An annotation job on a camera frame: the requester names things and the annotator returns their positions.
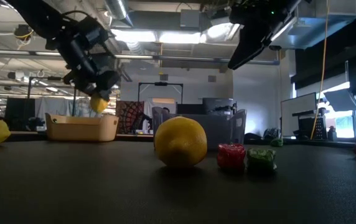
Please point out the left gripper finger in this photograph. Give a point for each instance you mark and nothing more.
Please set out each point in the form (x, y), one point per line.
(108, 82)
(86, 85)

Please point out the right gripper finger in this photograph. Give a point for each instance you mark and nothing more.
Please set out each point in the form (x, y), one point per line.
(248, 46)

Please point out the small green bell pepper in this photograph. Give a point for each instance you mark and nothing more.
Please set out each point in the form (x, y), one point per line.
(260, 160)
(276, 142)

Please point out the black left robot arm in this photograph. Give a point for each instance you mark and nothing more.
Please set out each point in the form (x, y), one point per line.
(35, 15)

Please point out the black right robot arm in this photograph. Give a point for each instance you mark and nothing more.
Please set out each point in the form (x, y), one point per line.
(283, 9)

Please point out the light blue cloth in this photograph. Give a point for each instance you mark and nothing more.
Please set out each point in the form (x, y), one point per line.
(56, 107)

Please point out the red patterned cloth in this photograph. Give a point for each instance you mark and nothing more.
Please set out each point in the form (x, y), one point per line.
(129, 116)

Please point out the yellow plastic basket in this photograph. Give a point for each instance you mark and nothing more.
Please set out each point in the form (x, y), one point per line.
(81, 130)

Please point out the grey ceiling pipe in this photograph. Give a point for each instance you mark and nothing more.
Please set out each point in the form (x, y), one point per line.
(196, 59)

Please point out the grey ceiling box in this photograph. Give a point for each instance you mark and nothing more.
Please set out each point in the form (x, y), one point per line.
(190, 18)

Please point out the black monitor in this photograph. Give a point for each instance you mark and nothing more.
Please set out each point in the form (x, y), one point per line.
(19, 112)

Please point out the white board panel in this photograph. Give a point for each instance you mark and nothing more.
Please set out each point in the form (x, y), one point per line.
(297, 115)

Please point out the grey transparent plastic basket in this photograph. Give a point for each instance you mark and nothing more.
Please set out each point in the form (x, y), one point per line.
(221, 130)

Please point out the black backpack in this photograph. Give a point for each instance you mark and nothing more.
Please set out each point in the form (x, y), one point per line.
(271, 133)

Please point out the black shelf rack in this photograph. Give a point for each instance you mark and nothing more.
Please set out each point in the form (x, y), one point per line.
(308, 127)

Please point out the black table mat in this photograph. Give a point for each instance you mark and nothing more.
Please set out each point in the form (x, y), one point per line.
(103, 193)

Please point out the dark bottle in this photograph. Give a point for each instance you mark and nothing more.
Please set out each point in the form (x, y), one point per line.
(332, 134)

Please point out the black portal frame stand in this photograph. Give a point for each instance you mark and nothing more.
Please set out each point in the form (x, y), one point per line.
(53, 78)
(161, 83)

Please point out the silver air duct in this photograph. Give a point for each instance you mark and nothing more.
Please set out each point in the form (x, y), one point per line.
(117, 11)

